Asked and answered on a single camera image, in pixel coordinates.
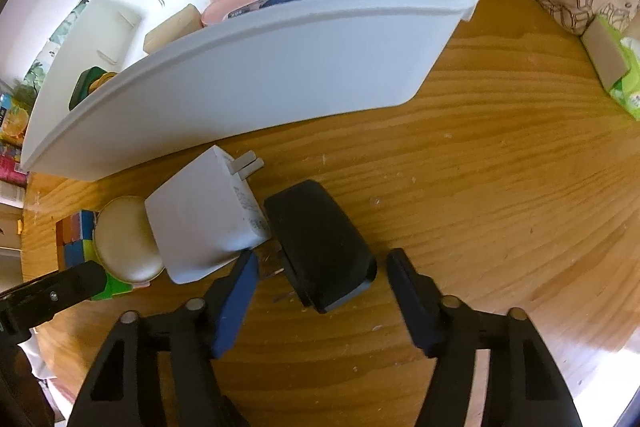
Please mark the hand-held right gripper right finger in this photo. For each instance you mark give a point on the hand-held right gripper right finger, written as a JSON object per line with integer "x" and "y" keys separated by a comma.
{"x": 410, "y": 294}

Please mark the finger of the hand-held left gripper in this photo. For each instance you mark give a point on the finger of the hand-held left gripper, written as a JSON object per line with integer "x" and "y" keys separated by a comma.
{"x": 60, "y": 289}

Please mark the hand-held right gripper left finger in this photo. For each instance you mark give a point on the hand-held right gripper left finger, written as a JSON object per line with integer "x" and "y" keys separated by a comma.
{"x": 235, "y": 302}

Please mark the multicoloured puzzle cube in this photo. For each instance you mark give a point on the multicoloured puzzle cube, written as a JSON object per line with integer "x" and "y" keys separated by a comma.
{"x": 75, "y": 232}

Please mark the black charger plug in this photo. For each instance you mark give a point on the black charger plug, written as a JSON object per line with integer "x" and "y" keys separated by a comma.
{"x": 320, "y": 242}

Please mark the green jar with gold lid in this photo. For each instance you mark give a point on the green jar with gold lid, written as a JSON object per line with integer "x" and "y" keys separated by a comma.
{"x": 85, "y": 84}

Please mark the white plastic storage bin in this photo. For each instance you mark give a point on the white plastic storage bin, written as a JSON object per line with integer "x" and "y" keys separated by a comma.
{"x": 275, "y": 67}

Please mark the pink correction tape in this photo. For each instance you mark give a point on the pink correction tape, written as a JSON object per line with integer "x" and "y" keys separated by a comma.
{"x": 230, "y": 9}

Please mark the round beige compact case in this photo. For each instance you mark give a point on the round beige compact case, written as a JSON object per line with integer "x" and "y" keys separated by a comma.
{"x": 125, "y": 237}

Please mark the white charger plug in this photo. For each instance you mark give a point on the white charger plug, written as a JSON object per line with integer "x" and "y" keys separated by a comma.
{"x": 200, "y": 217}

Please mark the pink box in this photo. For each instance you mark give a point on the pink box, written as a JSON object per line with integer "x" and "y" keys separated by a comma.
{"x": 10, "y": 167}

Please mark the orange fruit print box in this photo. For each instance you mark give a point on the orange fruit print box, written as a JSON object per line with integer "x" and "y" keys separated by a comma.
{"x": 12, "y": 117}

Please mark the beige rectangular block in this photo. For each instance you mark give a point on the beige rectangular block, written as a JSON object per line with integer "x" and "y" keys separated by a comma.
{"x": 172, "y": 29}

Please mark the green tissue pack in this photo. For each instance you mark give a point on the green tissue pack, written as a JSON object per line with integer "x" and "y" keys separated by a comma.
{"x": 620, "y": 67}

